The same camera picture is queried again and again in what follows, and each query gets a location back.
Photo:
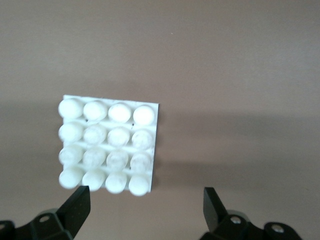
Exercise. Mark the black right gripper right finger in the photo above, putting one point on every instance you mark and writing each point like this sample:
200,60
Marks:
212,210

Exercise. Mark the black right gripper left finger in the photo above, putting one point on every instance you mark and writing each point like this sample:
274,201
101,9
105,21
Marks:
75,210

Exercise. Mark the white studded base plate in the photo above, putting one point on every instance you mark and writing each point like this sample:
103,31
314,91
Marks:
112,140

